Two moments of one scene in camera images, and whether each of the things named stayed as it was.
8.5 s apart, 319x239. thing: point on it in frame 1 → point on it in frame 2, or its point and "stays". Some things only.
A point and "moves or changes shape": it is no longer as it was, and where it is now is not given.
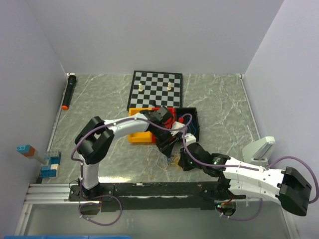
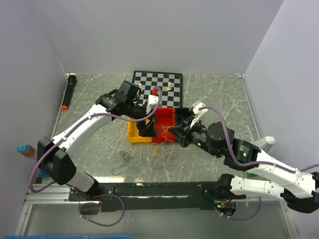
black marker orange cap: x=71 y=85 stays
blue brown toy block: x=30 y=152 stays
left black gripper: x=166 y=146 → x=143 y=128
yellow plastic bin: x=141 y=137 stays
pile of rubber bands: x=174 y=160 moves or changes shape
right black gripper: x=182 y=162 → x=183 y=133
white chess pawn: x=169 y=88 stays
